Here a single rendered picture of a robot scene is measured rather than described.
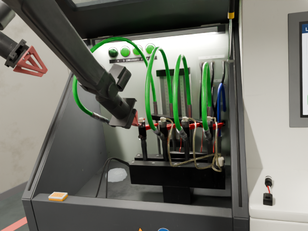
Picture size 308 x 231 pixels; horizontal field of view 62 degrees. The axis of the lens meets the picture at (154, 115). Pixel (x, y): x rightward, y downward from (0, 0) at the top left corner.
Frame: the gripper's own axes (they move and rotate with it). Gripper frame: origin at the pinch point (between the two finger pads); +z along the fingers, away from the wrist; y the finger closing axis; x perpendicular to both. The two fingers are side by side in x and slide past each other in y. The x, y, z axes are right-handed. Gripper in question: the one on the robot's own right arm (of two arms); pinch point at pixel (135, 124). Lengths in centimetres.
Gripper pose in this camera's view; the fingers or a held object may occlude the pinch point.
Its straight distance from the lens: 88.4
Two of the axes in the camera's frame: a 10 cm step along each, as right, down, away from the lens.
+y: 2.8, -8.7, 4.0
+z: 4.1, 4.9, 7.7
